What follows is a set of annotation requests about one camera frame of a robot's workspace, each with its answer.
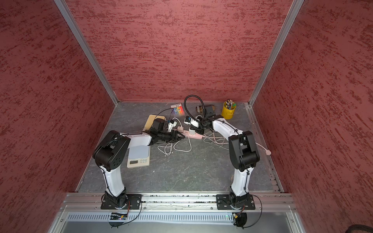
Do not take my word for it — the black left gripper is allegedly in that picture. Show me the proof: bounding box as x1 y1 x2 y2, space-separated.
158 130 186 143

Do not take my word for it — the white usb cable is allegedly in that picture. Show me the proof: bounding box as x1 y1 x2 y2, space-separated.
157 117 193 156
202 130 231 150

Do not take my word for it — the white square charger block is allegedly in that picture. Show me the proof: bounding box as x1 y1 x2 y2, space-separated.
188 128 196 136

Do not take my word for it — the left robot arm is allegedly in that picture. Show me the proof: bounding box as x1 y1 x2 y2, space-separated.
92 118 185 210

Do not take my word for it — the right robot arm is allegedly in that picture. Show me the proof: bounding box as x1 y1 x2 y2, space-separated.
197 105 260 210

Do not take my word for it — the blue top electronic scale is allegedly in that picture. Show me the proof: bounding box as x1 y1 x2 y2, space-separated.
127 146 150 169

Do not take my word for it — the pink power strip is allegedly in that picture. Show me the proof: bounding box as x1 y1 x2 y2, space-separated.
182 130 204 140

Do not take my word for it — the plaid pencil case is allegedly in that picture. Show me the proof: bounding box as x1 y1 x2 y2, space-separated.
195 105 216 113

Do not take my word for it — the rainbow marker pack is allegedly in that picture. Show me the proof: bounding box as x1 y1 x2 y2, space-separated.
171 103 185 117

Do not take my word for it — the yellow pen holder cup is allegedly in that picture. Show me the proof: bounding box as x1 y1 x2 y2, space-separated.
221 100 237 119

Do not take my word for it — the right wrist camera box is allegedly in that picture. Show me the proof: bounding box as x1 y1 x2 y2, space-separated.
184 116 200 128

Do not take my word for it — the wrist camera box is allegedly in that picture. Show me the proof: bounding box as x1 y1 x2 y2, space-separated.
167 119 177 133
184 116 200 128

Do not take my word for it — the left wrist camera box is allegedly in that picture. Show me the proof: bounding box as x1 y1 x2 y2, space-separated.
167 119 177 133

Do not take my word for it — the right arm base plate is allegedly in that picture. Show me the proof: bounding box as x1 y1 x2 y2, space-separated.
216 194 255 210

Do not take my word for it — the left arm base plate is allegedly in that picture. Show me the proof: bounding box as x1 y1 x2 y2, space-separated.
101 192 142 211

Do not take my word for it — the aluminium corner post right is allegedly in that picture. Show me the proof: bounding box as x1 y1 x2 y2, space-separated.
248 0 304 108

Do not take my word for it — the aluminium corner post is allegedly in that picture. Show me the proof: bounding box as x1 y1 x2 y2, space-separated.
54 0 119 105
248 0 304 108

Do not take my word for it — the aluminium corner post left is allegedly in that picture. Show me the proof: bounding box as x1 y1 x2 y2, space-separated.
54 0 119 105

